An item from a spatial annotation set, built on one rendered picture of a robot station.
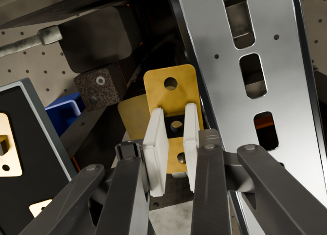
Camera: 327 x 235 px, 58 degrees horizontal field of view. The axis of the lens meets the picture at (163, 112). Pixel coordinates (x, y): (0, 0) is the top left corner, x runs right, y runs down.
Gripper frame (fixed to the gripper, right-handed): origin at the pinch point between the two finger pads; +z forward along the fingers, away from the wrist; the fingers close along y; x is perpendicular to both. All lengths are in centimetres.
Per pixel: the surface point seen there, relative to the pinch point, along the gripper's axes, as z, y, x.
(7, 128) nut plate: 13.7, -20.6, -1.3
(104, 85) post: 20.1, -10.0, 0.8
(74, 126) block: 38.1, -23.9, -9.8
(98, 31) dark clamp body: 21.8, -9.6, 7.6
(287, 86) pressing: 30.9, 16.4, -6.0
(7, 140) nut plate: 13.8, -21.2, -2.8
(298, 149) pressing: 31.5, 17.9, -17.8
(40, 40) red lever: 20.2, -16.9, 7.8
